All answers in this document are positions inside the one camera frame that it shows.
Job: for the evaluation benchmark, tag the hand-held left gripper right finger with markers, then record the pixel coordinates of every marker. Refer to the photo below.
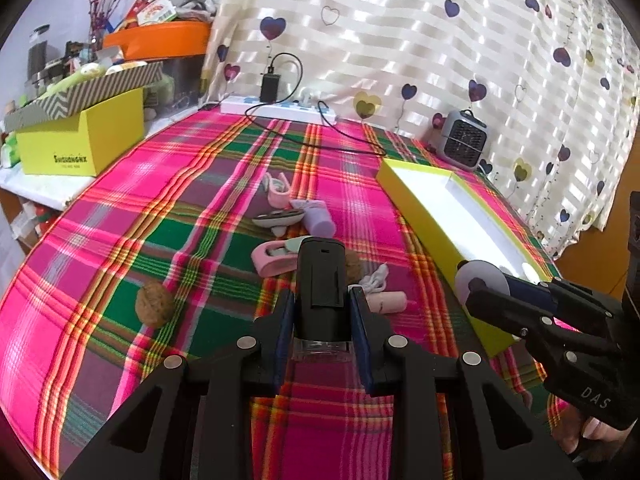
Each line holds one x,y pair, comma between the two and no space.
361,340

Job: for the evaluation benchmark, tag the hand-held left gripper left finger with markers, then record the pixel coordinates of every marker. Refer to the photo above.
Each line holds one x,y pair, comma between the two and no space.
282,340

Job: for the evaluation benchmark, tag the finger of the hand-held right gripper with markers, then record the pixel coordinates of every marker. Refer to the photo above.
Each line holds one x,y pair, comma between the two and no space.
530,294
505,312

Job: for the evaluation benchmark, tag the white round disc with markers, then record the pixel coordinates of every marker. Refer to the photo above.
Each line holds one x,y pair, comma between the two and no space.
480,272

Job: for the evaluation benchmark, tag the pink lip balm tube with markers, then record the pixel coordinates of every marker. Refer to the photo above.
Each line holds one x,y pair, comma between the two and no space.
392,302

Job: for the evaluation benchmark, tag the black bottle with clear base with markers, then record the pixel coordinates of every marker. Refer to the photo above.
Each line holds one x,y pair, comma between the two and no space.
320,280

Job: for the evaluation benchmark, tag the brown walnut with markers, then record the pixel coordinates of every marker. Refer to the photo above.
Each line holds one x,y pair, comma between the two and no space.
354,267
154,306

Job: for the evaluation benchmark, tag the black round makeup compact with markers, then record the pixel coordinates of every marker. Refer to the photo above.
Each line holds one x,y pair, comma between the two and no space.
275,220

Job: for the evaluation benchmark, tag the yellow box lid tray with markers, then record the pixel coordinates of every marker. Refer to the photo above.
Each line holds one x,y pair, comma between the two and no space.
450,200

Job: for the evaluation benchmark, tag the person's right hand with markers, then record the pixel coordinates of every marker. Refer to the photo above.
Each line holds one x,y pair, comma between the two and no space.
592,430

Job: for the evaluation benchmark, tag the brown wooden wardrobe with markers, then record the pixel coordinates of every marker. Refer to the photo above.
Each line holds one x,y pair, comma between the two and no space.
590,260

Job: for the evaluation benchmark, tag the purple cream tube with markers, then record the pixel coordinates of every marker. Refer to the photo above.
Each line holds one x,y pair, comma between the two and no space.
317,217

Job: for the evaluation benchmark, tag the pink hair clip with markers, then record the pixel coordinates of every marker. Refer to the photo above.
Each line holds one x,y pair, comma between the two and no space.
277,197

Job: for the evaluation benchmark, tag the grey mini heater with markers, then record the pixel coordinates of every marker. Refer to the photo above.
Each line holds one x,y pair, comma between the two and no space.
462,140

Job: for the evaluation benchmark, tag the pink green plaid tablecloth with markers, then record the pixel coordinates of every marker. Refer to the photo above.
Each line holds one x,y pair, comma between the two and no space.
100,240

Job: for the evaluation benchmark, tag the white power strip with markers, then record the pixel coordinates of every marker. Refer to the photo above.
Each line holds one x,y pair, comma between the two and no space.
240,106

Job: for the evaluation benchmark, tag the white plug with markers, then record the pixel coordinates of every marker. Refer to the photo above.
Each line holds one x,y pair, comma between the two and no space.
310,97

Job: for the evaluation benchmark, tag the black charger adapter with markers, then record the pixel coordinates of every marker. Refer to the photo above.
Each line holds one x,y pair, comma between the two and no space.
270,87

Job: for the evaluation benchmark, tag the yellow cardboard box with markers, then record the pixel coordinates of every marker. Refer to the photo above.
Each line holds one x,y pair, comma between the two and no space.
100,135

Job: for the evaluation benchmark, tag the striped heart print curtain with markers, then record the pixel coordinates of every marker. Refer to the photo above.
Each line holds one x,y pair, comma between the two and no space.
400,35

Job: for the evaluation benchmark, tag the grey chevron box lid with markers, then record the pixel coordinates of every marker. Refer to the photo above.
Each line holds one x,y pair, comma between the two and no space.
100,90

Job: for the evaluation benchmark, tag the orange plastic bin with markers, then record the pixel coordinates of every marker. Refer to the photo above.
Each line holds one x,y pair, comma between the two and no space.
160,40

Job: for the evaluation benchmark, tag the green plush toy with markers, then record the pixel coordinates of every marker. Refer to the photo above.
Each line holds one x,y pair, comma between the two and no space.
75,79

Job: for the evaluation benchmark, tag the grey crumpled cloth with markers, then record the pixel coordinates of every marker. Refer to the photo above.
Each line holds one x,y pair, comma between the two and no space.
200,2

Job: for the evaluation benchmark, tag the red printed carton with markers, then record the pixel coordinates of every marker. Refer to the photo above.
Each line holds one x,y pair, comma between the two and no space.
155,10

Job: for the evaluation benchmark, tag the purple dried branches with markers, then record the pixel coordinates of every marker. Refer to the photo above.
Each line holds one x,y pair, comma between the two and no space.
100,0

